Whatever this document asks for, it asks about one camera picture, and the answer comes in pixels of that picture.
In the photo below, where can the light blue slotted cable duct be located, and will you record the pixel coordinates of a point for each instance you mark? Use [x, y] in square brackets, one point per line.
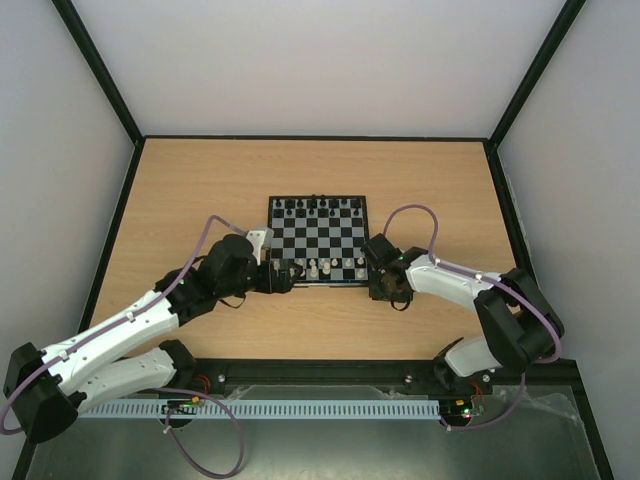
[135, 408]

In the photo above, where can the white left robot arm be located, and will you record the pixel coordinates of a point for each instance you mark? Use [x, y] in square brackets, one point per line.
[47, 389]

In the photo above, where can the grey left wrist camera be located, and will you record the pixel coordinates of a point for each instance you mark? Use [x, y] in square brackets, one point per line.
[260, 239]

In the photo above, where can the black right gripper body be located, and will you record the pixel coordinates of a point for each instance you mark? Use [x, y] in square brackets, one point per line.
[382, 288]

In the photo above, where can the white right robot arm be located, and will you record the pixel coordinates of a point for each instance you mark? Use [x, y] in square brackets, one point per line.
[519, 327]

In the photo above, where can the black and silver chessboard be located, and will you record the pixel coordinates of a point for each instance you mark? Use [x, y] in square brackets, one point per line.
[315, 241]

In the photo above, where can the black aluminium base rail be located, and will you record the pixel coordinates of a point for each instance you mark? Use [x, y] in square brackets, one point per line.
[412, 377]

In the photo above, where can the black chess pieces row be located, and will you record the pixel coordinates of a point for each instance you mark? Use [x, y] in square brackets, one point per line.
[316, 206]

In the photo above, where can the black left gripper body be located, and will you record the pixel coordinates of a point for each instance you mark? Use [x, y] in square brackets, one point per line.
[267, 284]

